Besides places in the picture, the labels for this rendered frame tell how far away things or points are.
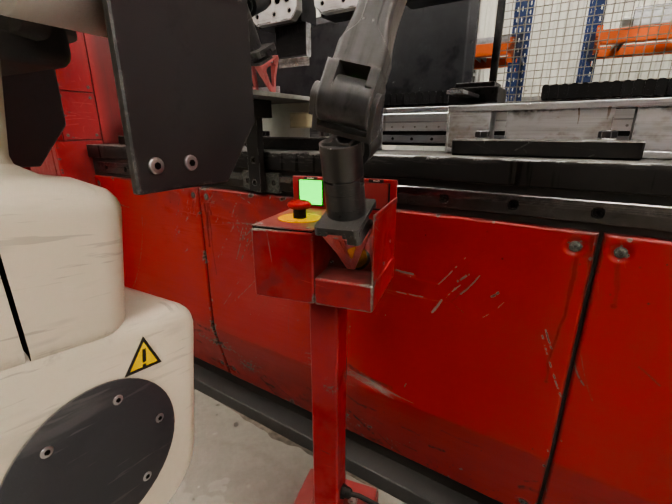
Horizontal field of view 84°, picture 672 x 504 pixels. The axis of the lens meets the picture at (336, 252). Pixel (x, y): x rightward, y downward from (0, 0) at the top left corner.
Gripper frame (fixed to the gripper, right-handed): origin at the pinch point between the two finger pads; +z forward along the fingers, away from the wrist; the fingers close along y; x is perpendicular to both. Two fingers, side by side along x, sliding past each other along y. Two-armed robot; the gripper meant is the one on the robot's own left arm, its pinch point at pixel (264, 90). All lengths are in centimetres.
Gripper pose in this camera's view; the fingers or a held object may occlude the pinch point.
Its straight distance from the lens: 100.4
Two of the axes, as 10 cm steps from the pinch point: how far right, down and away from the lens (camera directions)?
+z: 2.3, 7.2, 6.5
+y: -8.5, -1.7, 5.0
